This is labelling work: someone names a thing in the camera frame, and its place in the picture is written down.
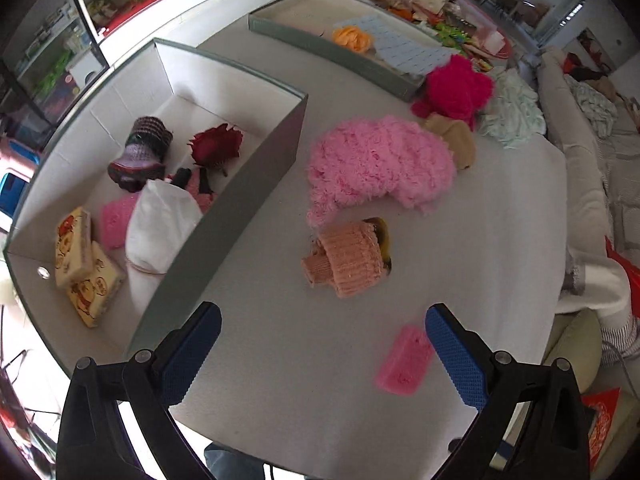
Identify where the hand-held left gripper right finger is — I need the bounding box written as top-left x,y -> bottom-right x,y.
425,302 -> 593,480

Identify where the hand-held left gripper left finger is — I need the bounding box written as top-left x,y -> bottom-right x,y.
56,301 -> 223,480

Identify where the pink sponge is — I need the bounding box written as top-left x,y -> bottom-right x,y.
99,195 -> 143,250
376,324 -> 436,396

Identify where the yellow cartoon tissue pack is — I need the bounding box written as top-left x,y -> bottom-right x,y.
67,241 -> 127,329
54,206 -> 94,289

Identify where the white cloth bundle with string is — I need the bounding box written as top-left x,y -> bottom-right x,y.
125,179 -> 203,276

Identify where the grey-green cardboard box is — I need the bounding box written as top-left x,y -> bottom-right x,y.
2,37 -> 308,361

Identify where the dark knitted boot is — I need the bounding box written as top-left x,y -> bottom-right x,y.
107,116 -> 174,192

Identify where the red fabric rose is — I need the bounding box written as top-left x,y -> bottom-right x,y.
187,124 -> 244,177

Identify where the mustard yellow soft item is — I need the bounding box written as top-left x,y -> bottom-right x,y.
362,216 -> 393,278

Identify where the person's blue jeans leg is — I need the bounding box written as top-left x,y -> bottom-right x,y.
204,442 -> 266,480

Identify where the beige cushion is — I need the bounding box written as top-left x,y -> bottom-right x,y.
542,310 -> 603,366

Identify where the peach knitted hat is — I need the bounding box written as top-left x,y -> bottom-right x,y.
301,221 -> 386,300

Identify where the red patterned paper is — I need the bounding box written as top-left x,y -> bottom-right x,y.
580,390 -> 623,471

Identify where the white fringed towel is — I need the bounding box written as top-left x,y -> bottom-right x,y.
560,247 -> 636,321

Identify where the black and pink cloth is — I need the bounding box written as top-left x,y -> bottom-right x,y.
167,166 -> 217,216

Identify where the red plastic bag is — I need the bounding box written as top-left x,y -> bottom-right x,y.
605,237 -> 640,318

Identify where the light pink fluffy sock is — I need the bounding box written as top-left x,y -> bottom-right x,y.
306,115 -> 457,228

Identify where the beige sock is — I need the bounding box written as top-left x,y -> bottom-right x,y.
425,112 -> 477,171

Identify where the blue plastic stool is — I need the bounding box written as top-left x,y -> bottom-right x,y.
0,172 -> 31,218

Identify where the mint green cloth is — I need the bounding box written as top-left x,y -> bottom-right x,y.
477,72 -> 547,150

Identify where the magenta fluffy sock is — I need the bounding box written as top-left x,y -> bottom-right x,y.
411,54 -> 495,131

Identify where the grey striped blanket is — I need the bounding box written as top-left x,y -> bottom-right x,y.
565,72 -> 621,138

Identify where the pale blue quilted pad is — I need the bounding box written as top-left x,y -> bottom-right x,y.
345,14 -> 451,78

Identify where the grey-green box lid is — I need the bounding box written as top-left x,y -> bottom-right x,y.
248,0 -> 451,101

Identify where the glass display cabinet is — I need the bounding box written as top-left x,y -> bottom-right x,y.
0,0 -> 108,126

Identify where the orange fabric flower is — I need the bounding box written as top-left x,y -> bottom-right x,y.
331,25 -> 374,53

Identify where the pile of colourful packets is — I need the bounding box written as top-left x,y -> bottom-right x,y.
390,0 -> 516,68

